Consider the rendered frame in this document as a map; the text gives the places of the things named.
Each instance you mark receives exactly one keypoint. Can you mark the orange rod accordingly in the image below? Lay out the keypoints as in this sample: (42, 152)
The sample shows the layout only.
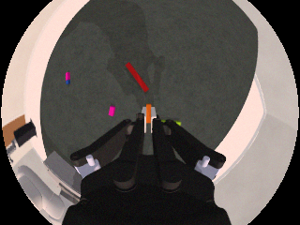
(148, 113)

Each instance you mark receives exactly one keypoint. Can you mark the dark red rod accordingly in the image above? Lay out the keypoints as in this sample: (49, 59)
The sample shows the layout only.
(137, 77)

